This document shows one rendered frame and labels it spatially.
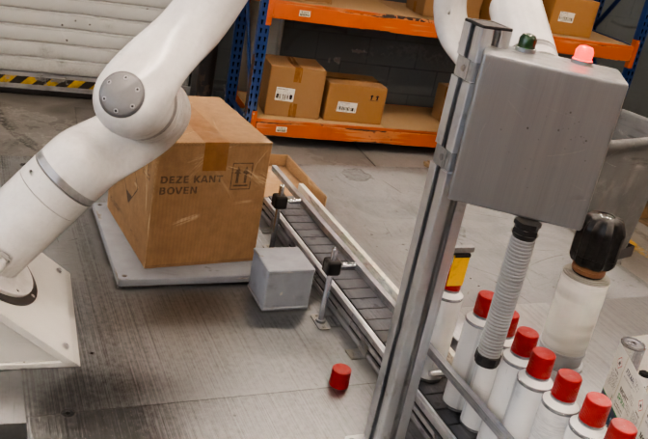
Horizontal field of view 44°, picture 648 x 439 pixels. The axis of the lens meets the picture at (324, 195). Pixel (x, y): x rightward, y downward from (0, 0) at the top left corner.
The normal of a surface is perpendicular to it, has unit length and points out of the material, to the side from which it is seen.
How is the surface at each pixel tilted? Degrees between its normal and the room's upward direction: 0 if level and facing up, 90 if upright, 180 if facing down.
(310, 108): 90
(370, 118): 90
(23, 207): 70
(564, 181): 90
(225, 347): 0
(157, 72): 48
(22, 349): 90
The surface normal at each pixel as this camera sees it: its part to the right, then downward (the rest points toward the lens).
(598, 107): -0.22, 0.33
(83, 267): 0.18, -0.91
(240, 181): 0.47, 0.40
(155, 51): 0.11, -0.45
